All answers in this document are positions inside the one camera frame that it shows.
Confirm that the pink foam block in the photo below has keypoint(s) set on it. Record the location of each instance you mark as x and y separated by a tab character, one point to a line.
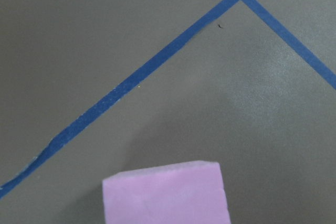
190	192

